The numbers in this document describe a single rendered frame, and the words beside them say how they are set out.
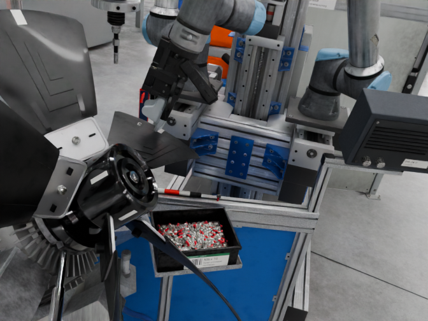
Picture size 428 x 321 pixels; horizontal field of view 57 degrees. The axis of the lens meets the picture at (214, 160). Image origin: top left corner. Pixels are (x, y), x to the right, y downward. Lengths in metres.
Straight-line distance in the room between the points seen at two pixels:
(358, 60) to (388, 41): 1.42
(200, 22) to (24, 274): 0.53
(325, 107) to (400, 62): 1.38
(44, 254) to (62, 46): 0.35
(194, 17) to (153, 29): 0.73
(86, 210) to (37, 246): 0.10
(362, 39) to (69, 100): 0.84
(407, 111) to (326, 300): 1.34
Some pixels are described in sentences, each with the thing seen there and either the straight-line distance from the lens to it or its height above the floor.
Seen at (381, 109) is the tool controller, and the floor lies 1.23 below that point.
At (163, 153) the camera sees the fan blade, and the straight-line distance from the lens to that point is 0.83.
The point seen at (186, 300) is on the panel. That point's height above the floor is 0.39.
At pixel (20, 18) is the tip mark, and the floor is 1.39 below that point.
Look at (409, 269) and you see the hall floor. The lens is 2.66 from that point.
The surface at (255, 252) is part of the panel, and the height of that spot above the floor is 0.66.
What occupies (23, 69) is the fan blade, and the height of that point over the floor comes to 1.33.
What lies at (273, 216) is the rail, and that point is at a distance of 1.24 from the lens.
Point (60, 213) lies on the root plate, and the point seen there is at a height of 1.19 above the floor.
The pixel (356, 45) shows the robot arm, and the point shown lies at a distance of 1.25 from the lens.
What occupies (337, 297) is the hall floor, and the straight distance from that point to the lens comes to 2.27.
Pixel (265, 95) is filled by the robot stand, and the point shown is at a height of 1.04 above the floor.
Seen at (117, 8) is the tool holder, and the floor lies 1.46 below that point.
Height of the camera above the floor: 1.58
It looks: 31 degrees down
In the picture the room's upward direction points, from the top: 9 degrees clockwise
